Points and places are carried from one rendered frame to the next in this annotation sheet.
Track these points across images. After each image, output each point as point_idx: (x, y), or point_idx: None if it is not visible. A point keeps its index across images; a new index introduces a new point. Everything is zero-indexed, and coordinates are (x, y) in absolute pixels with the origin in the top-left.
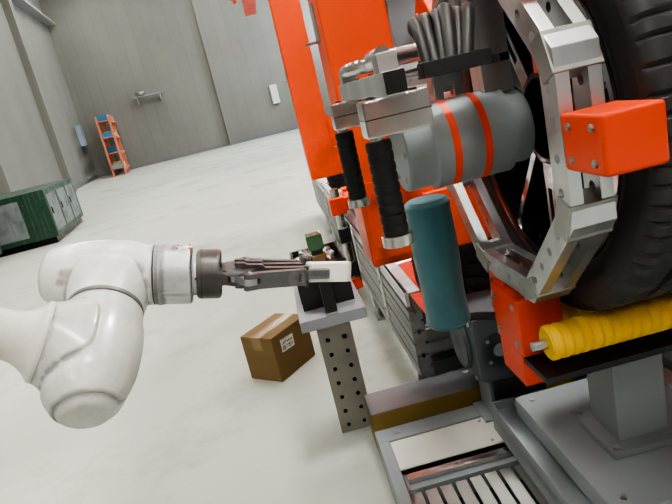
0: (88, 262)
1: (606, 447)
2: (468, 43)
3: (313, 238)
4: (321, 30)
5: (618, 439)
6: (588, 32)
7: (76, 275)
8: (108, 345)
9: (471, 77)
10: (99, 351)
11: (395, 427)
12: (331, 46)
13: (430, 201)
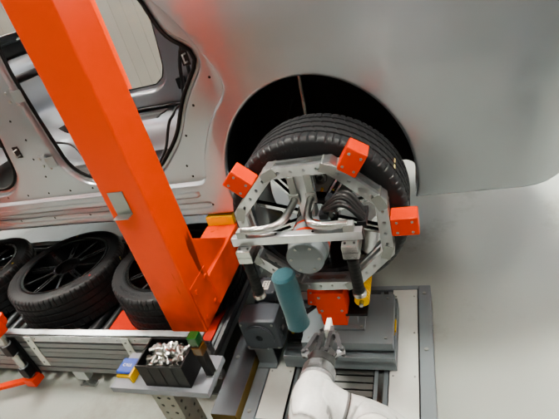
0: (329, 396)
1: (358, 328)
2: (363, 206)
3: (198, 336)
4: (146, 208)
5: (357, 323)
6: (384, 189)
7: (334, 405)
8: (389, 407)
9: (301, 211)
10: (394, 411)
11: (244, 410)
12: (155, 215)
13: (290, 273)
